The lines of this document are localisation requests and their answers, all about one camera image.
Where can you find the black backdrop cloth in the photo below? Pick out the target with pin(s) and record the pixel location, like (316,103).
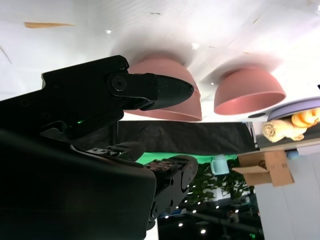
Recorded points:
(187,136)

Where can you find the purple plate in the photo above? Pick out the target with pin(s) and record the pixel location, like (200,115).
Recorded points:
(295,110)

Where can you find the beige rolled bread toy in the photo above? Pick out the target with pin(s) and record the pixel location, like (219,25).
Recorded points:
(272,131)

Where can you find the light blue pitcher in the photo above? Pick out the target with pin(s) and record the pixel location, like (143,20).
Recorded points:
(220,166)

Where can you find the green cloth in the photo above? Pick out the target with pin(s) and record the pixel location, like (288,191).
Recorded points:
(160,156)

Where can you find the brown cardboard box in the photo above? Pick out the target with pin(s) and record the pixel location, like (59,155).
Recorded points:
(275,170)

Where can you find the small blue ball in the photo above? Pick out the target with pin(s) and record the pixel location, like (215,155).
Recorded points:
(292,153)

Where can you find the green leafy plant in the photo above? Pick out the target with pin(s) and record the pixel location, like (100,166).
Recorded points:
(212,185)

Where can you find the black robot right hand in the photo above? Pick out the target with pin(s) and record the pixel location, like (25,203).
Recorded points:
(62,175)

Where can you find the pink plastic bowl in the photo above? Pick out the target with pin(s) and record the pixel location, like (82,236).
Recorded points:
(185,113)
(160,66)
(245,82)

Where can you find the orange bread toy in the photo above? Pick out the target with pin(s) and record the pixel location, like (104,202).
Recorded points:
(303,118)

